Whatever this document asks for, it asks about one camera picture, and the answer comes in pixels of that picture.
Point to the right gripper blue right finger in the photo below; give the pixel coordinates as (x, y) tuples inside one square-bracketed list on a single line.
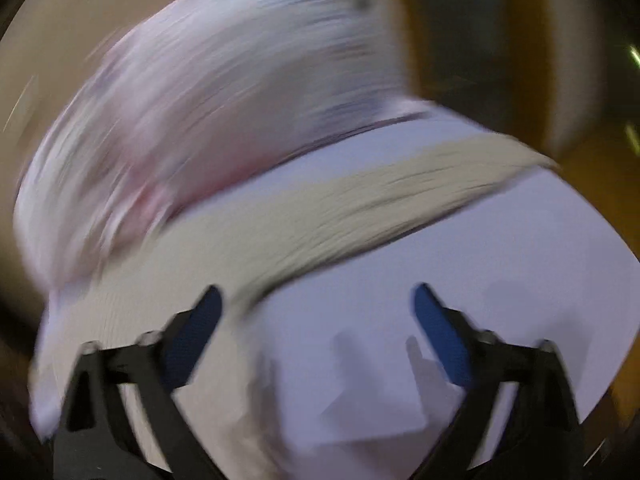
[(542, 438)]

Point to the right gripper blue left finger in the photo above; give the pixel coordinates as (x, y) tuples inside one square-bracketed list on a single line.
[(95, 439)]

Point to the beige cable knit sweater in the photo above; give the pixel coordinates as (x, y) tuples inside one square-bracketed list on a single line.
[(249, 243)]

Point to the lavender bed sheet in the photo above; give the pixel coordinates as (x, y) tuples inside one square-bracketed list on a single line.
[(348, 386)]

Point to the right pink floral pillow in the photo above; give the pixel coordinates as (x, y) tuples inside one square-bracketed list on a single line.
[(198, 97)]

